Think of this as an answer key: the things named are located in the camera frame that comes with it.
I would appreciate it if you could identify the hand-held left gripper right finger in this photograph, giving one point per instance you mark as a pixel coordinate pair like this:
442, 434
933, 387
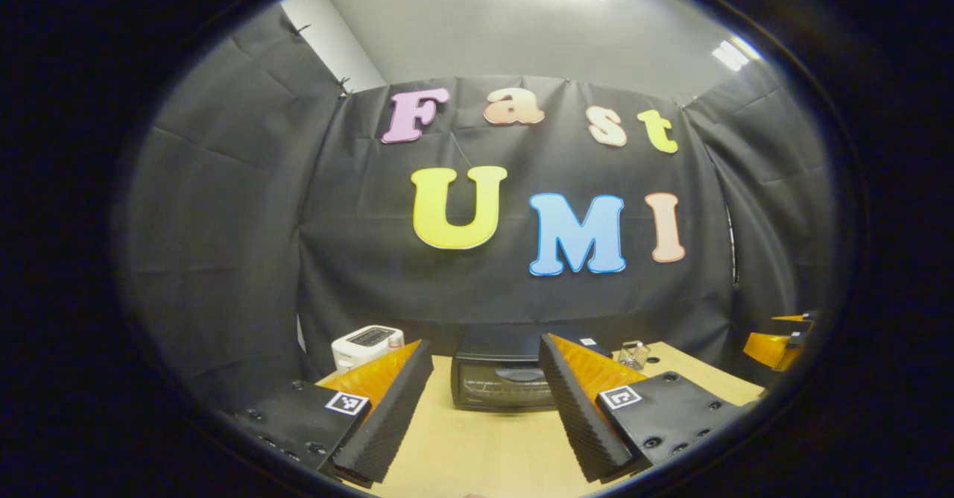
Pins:
577, 416

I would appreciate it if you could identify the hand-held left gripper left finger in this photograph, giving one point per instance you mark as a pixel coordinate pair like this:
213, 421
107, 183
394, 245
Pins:
395, 416

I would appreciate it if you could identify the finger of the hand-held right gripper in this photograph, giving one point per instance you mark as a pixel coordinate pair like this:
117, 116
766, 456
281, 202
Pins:
801, 319
771, 349

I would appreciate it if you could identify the black electric oven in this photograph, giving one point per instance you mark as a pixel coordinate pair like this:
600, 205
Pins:
499, 390

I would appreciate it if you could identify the white toaster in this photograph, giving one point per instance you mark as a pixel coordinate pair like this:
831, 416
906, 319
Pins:
365, 341

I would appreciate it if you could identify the black backdrop cloth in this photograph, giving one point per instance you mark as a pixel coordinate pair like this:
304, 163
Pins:
246, 259

